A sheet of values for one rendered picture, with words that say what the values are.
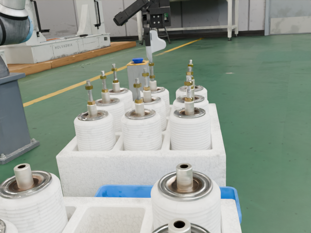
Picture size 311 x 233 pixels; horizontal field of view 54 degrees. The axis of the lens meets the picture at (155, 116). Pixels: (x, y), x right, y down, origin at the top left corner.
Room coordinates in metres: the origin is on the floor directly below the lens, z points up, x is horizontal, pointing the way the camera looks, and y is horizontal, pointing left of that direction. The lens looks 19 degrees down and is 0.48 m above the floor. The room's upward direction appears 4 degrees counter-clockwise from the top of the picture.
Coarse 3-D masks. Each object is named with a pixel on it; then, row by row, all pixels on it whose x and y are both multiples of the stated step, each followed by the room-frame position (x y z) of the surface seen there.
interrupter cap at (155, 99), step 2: (152, 96) 0.84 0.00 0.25; (154, 96) 0.84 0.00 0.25; (136, 98) 0.83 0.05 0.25; (142, 98) 0.83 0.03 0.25; (152, 98) 0.82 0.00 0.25; (154, 98) 0.82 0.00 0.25; (156, 98) 0.81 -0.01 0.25; (158, 98) 0.81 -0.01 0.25; (160, 98) 0.81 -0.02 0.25; (134, 100) 0.81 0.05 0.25; (152, 100) 0.81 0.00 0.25; (154, 100) 0.80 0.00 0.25; (156, 100) 0.79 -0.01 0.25; (158, 100) 0.79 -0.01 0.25; (160, 100) 0.79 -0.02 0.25; (134, 102) 0.80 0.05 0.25; (144, 102) 0.78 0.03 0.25; (146, 102) 0.78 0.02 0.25; (148, 102) 0.78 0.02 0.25; (150, 102) 0.78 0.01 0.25; (152, 102) 0.78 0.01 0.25; (154, 102) 0.77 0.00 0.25; (156, 102) 0.78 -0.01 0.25; (158, 102) 0.78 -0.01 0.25; (144, 104) 0.77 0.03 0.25; (146, 104) 0.77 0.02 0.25; (148, 104) 0.77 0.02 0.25
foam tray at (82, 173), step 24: (168, 120) 0.83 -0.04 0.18; (216, 120) 0.80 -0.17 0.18; (72, 144) 0.71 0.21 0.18; (120, 144) 0.68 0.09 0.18; (168, 144) 0.66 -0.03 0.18; (216, 144) 0.64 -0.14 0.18; (72, 168) 0.64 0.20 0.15; (96, 168) 0.63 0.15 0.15; (120, 168) 0.62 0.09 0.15; (144, 168) 0.61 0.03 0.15; (168, 168) 0.60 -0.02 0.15; (216, 168) 0.59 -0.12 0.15; (72, 192) 0.64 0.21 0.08
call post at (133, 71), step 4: (148, 64) 1.11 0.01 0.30; (128, 68) 1.08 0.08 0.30; (132, 68) 1.07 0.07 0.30; (136, 68) 1.07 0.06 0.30; (140, 68) 1.07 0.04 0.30; (148, 68) 1.11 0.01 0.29; (128, 72) 1.08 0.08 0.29; (132, 72) 1.07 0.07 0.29; (136, 72) 1.07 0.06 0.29; (140, 72) 1.07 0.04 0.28; (148, 72) 1.10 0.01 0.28; (128, 76) 1.08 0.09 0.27; (132, 76) 1.07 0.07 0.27; (136, 76) 1.07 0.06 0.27; (140, 76) 1.07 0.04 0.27; (148, 76) 1.09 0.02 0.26; (128, 80) 1.08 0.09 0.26; (132, 80) 1.07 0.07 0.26; (140, 80) 1.07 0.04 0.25; (148, 80) 1.09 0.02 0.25; (132, 84) 1.07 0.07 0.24; (148, 84) 1.08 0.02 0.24; (132, 88) 1.07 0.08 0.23; (140, 88) 1.07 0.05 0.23; (132, 92) 1.07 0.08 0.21; (132, 96) 1.07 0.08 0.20; (136, 96) 1.07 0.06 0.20
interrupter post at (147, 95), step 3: (144, 90) 0.81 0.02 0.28; (150, 90) 0.81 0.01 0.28; (144, 93) 0.80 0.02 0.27; (147, 93) 0.80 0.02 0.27; (150, 93) 0.80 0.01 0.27; (144, 96) 0.80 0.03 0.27; (147, 96) 0.80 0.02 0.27; (150, 96) 0.80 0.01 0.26; (144, 99) 0.80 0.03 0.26; (147, 99) 0.80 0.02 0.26; (150, 99) 0.80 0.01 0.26
